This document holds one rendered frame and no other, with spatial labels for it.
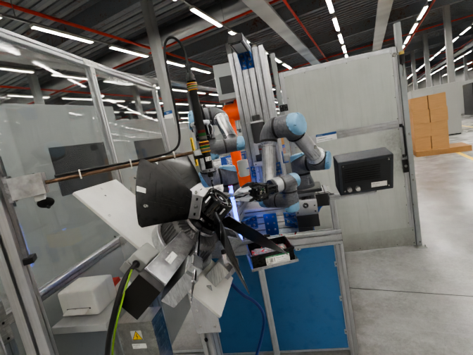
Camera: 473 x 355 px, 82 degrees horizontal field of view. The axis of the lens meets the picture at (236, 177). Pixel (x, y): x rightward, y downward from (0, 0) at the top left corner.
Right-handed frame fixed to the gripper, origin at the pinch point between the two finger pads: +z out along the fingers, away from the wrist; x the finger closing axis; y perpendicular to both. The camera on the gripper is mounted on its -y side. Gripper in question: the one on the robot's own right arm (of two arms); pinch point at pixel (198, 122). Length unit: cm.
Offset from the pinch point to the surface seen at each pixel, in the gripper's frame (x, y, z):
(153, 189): 15.4, 20.1, 28.6
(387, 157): -84, 32, -16
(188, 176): 9.1, 21.1, -0.9
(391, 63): -174, -33, -152
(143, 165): 17.3, 12.2, 26.9
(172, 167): 15.6, 16.5, -3.3
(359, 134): -139, 27, -160
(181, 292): 12, 52, 35
